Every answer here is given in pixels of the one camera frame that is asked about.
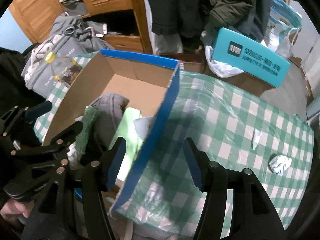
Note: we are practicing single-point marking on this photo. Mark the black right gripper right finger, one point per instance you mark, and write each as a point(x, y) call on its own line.
point(210, 178)

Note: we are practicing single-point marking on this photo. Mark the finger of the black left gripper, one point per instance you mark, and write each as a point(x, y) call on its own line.
point(65, 138)
point(37, 111)

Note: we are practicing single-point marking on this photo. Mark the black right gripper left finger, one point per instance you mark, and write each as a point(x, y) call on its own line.
point(98, 177)

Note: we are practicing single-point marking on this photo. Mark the green sparkly scouring cloth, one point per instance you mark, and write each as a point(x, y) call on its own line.
point(88, 118)

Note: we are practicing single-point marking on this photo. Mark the small white tissue piece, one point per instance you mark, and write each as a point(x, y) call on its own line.
point(256, 138)

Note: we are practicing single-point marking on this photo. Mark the grey sock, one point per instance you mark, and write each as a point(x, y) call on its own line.
point(143, 126)

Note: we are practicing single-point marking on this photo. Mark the person's left hand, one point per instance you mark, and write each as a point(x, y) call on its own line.
point(12, 210)

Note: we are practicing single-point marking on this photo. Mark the light green cloth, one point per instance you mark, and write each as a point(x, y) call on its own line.
point(127, 130)

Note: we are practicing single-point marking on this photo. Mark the yellow cap plastic bottle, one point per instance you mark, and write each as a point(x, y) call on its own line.
point(64, 69)

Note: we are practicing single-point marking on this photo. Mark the green white checkered tablecloth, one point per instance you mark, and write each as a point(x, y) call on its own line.
point(220, 118)

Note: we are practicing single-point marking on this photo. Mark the grey knit garment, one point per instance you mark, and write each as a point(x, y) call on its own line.
point(111, 107)

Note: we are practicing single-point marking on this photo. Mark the grey hoodie pile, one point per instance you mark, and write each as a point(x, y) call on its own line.
point(70, 36)

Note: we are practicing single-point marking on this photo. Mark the blue brown cardboard box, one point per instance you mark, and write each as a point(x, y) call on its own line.
point(114, 83)

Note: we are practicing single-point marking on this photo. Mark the teal shoe box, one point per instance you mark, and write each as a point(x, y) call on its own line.
point(250, 56)

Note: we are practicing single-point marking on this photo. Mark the wooden louvered cabinet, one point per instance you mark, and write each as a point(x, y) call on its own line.
point(127, 27)

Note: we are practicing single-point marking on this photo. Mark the dark hanging jacket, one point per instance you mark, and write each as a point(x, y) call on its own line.
point(189, 18)

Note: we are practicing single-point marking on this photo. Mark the clear blue plastic bag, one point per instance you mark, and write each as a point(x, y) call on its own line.
point(283, 27)

